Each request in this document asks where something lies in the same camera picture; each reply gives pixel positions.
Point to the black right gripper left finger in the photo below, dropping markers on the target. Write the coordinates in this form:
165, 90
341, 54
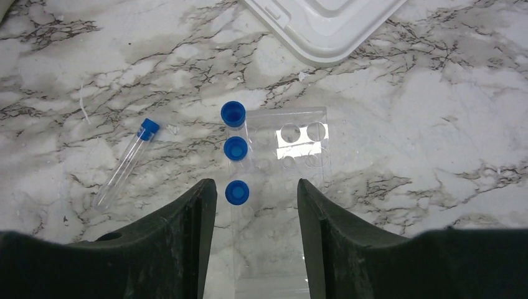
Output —
164, 254

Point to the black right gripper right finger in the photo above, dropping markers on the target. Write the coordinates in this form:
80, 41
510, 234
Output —
347, 257

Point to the blue-capped test tube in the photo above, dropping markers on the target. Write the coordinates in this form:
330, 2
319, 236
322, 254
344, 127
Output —
233, 114
237, 194
111, 189
237, 152

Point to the clear plastic tube rack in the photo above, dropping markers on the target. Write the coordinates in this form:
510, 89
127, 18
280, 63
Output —
285, 145

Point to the white bin lid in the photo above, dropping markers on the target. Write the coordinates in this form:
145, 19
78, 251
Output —
322, 33

